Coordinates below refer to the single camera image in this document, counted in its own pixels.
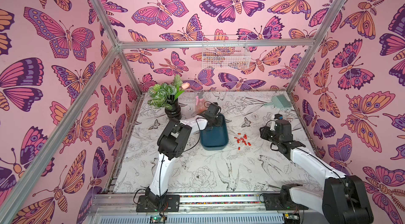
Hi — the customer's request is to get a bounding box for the white wire basket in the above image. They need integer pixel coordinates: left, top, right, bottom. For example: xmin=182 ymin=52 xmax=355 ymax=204
xmin=200 ymin=39 xmax=251 ymax=71

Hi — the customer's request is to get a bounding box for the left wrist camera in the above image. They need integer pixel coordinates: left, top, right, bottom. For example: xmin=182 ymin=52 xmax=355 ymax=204
xmin=205 ymin=102 xmax=221 ymax=118

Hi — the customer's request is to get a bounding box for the pink spray bottle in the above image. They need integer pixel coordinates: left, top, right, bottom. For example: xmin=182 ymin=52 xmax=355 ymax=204
xmin=195 ymin=93 xmax=207 ymax=114

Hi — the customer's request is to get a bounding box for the aluminium front rail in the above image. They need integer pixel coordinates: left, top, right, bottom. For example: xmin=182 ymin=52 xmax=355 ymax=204
xmin=91 ymin=191 xmax=352 ymax=215

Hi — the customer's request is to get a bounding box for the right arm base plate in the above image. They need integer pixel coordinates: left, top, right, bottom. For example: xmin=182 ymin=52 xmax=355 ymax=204
xmin=259 ymin=193 xmax=308 ymax=211

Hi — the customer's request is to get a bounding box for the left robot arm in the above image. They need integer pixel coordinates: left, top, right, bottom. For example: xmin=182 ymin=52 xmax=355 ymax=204
xmin=145 ymin=112 xmax=225 ymax=209

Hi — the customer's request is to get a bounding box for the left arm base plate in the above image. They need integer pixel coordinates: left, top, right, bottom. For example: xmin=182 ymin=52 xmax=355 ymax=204
xmin=136 ymin=194 xmax=180 ymax=212

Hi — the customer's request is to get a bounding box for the green plant in black vase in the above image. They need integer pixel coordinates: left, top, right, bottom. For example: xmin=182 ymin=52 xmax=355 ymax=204
xmin=148 ymin=75 xmax=190 ymax=120

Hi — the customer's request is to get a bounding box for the teal plastic storage box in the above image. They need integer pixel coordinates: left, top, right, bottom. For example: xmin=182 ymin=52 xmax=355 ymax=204
xmin=200 ymin=113 xmax=229 ymax=151

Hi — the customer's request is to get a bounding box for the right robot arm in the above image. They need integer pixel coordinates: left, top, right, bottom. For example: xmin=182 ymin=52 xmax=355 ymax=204
xmin=259 ymin=120 xmax=374 ymax=224

